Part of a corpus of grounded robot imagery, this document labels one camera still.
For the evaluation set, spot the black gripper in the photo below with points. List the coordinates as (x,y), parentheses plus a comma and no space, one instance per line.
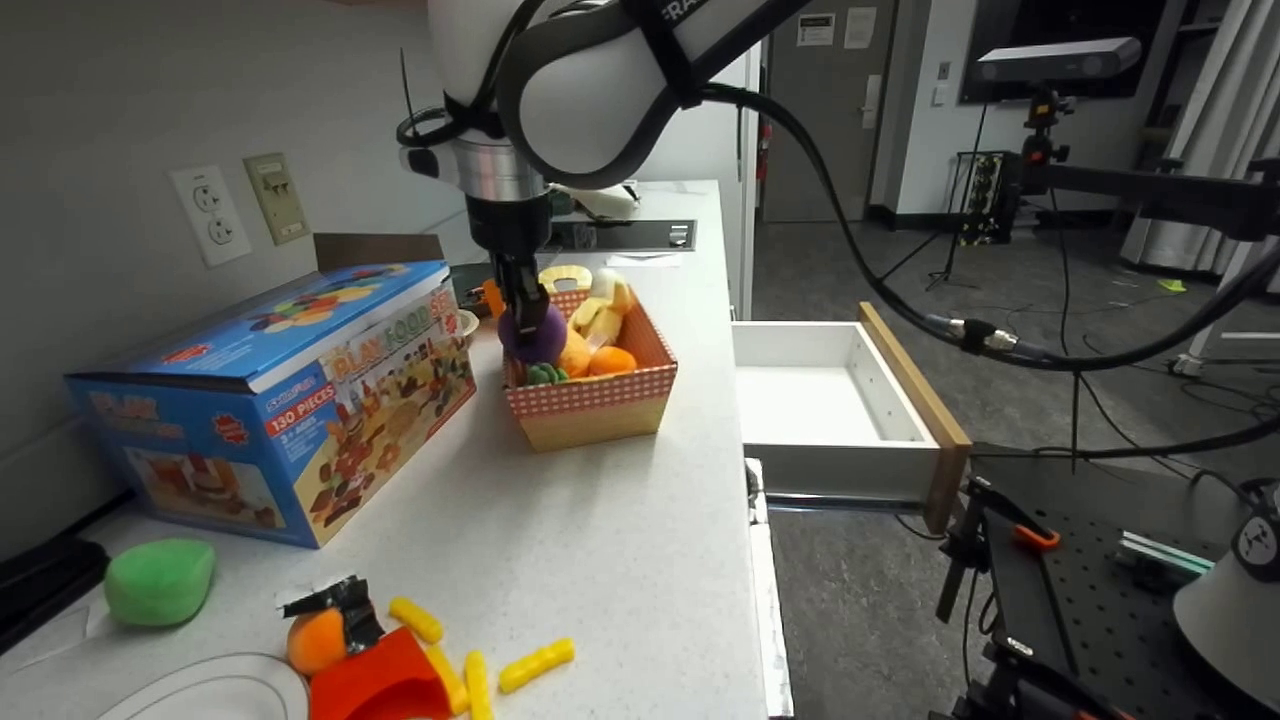
(508,235)

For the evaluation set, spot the black power strip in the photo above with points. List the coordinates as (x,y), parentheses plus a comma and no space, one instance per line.
(980,200)

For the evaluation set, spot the black flat object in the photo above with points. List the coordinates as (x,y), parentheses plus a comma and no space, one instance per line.
(47,595)

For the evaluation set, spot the green plush toy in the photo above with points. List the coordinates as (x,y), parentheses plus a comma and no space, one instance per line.
(163,585)

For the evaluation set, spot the round dial gauge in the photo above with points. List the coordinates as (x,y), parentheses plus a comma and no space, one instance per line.
(1256,541)

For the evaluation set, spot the red toy fries carton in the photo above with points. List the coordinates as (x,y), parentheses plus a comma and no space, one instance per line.
(383,686)

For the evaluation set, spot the yellow toy fry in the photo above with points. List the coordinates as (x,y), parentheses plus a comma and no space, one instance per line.
(535,666)
(413,621)
(476,686)

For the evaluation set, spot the orange bowl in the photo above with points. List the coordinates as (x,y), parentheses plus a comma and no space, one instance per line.
(491,301)

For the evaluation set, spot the black toy piece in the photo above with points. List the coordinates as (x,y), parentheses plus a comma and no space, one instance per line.
(352,606)

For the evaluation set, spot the teal marker pen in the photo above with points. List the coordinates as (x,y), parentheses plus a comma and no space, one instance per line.
(1166,554)

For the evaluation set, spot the orange toy ball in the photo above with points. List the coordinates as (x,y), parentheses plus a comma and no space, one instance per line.
(314,647)

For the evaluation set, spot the dark pan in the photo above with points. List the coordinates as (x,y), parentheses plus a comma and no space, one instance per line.
(464,279)

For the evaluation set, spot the black cooktop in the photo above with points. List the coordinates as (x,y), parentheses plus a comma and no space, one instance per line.
(641,237)

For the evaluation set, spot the grey camera on tripod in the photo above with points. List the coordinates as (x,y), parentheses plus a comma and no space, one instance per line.
(1061,64)

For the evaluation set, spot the black perforated table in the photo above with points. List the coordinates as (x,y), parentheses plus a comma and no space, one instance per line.
(1095,614)

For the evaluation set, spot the orange checkered cardboard basket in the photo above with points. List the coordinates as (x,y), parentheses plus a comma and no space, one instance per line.
(603,407)

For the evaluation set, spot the orange yellow plush fruit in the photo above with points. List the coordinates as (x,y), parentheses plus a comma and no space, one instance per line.
(579,355)

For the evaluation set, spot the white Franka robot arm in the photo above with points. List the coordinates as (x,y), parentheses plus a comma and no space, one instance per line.
(587,83)

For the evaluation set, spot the green toy vegetable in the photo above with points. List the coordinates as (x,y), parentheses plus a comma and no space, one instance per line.
(547,374)

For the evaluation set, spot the white plate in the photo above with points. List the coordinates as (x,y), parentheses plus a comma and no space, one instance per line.
(214,691)

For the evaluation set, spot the blue toy food box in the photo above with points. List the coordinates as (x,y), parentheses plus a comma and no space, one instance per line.
(266,400)

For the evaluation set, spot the grey round base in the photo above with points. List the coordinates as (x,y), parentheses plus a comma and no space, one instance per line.
(1233,635)

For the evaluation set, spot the white stand leg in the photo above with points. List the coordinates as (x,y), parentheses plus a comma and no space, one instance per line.
(1241,334)

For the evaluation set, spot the white power outlet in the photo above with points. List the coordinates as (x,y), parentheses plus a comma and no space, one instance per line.
(208,214)

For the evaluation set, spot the purple round plushie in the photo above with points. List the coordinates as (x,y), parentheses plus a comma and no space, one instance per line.
(542,344)

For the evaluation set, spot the beige wall switch plate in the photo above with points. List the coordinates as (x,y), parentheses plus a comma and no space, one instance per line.
(278,200)

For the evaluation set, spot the white and yellow toy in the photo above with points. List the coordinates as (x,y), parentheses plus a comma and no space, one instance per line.
(568,279)

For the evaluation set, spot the yellow plush banana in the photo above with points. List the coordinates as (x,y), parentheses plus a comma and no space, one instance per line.
(599,323)

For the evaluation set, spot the white drawer with wooden front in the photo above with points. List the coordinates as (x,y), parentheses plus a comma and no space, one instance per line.
(814,400)

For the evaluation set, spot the white paper sign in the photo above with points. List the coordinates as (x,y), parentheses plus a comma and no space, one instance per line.
(861,30)
(814,30)

